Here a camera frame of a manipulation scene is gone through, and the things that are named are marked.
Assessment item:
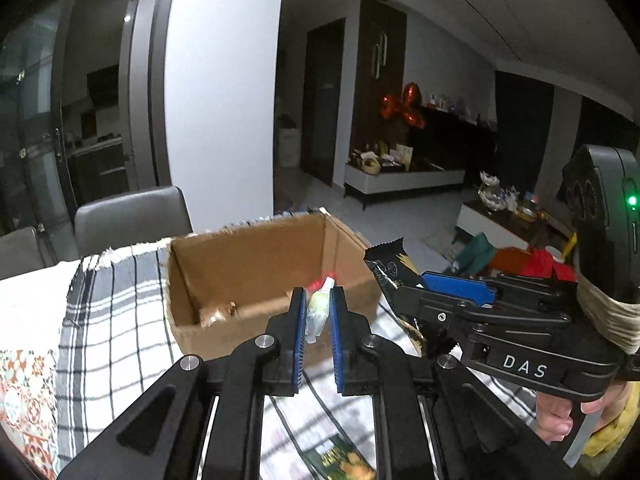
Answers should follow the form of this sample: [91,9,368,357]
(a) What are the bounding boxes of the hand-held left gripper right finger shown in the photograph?
[329,285,576,480]

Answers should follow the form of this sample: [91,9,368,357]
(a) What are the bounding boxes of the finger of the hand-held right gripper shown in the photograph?
[421,270,577,313]
[385,282,573,358]

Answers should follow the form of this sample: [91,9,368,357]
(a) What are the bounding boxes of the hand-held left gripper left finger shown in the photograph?
[57,287,307,480]

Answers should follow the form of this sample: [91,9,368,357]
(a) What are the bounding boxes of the clear green candy packet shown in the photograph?
[306,276,335,345]

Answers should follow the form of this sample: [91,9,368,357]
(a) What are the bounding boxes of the black snack bar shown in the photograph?
[363,237,431,358]

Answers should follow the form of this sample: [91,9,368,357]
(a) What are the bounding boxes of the cardboard box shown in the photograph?
[164,207,383,361]

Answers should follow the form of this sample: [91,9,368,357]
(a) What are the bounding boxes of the brown biscuit packet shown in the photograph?
[200,302,239,329]

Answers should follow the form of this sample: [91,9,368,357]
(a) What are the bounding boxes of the person's right hand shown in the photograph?
[535,384,626,444]

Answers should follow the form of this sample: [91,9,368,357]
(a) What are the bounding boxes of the green cap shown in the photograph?
[450,232,494,277]

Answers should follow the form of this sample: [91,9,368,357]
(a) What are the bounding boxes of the coffee table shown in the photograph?
[457,199,577,252]

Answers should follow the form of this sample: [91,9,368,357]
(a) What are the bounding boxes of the red orange cloth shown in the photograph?
[492,247,576,282]

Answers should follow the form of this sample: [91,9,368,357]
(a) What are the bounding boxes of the yellow cloth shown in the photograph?
[582,407,632,457]

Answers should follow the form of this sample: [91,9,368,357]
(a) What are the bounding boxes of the glass ornament bowl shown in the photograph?
[477,171,507,212]

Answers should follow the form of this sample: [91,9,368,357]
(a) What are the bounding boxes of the white low cabinet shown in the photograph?
[344,160,467,212]

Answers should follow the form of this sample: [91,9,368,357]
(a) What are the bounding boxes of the green cracker packet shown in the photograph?
[304,435,377,480]

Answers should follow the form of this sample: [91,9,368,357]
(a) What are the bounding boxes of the dark sideboard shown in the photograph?
[410,104,499,172]

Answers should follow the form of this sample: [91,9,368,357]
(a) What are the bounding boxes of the black white checkered tablecloth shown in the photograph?
[55,210,546,480]

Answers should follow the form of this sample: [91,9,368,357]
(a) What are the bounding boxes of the red foil balloons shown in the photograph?
[381,81,426,129]

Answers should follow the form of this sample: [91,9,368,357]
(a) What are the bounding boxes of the grey chair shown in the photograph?
[75,186,194,259]
[0,227,47,281]

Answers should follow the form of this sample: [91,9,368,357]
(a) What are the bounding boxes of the dark wardrobe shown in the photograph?
[350,0,408,162]

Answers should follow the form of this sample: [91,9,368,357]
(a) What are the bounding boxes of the dark door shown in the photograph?
[300,17,347,187]

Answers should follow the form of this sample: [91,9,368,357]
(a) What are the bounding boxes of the patterned table cover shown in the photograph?
[0,259,81,480]

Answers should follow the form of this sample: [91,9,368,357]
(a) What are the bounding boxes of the grey refrigerator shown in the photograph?
[119,0,162,194]

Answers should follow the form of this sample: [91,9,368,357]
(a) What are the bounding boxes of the glass sliding door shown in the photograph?
[0,0,77,237]

